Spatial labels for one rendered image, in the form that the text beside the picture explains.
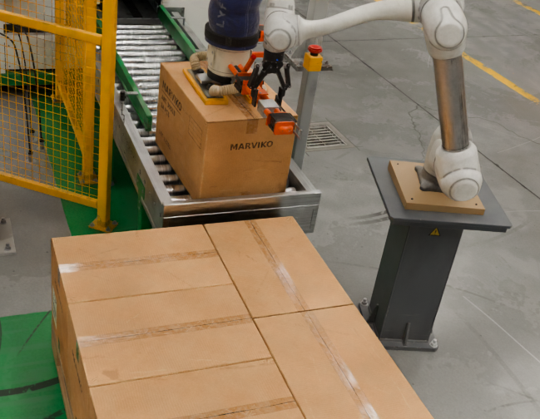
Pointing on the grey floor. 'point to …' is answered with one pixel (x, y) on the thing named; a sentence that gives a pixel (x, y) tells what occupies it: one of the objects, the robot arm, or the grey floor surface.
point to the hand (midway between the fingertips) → (267, 99)
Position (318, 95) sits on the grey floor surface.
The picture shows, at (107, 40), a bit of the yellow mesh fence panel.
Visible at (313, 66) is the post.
